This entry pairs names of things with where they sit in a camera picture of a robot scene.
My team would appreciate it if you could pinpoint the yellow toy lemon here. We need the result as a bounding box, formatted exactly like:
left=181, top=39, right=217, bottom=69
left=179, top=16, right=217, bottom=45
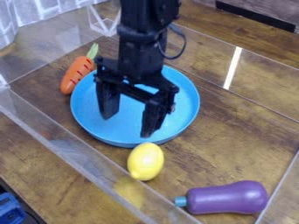
left=127, top=143, right=165, bottom=181

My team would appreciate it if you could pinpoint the clear acrylic enclosure wall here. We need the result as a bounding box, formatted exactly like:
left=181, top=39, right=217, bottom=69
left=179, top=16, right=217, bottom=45
left=0, top=0, right=299, bottom=224

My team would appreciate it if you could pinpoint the purple toy eggplant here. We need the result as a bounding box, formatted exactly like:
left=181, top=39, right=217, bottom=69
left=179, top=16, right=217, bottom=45
left=174, top=180, right=269, bottom=214

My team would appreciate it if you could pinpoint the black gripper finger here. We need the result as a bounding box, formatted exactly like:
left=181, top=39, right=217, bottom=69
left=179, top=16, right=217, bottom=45
left=97, top=80, right=121, bottom=120
left=141, top=91, right=175, bottom=138

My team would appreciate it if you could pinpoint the blue object at corner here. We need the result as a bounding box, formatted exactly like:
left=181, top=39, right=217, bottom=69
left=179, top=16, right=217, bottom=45
left=0, top=192, right=27, bottom=224

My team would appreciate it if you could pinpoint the orange toy carrot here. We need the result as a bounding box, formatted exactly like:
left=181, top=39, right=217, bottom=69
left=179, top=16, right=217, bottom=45
left=60, top=43, right=99, bottom=95

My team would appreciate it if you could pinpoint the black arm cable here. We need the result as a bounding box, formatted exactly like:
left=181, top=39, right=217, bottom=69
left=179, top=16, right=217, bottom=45
left=157, top=23, right=189, bottom=61

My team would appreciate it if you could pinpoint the blue round tray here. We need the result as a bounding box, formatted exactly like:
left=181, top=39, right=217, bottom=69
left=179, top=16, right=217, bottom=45
left=70, top=66, right=202, bottom=148

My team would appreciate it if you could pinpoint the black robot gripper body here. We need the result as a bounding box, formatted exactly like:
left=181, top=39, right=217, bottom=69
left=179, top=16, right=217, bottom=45
left=95, top=25, right=179, bottom=102

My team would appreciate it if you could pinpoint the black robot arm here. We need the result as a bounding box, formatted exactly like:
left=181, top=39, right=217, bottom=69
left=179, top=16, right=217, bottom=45
left=95, top=0, right=181, bottom=137

